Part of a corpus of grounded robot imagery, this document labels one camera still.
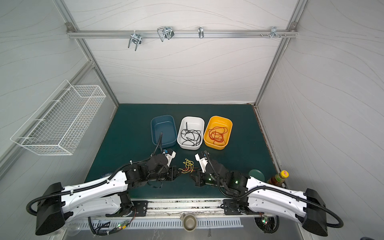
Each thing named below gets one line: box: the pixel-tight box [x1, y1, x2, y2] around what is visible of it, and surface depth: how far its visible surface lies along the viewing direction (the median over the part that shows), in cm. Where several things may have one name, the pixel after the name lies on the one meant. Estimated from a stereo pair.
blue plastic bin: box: [151, 114, 177, 148], surface depth 106 cm
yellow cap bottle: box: [267, 170, 290, 187], surface depth 70 cm
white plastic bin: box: [177, 116, 205, 150], surface depth 103 cm
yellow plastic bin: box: [203, 115, 233, 150], surface depth 104 cm
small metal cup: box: [180, 214, 197, 232], surface depth 70 cm
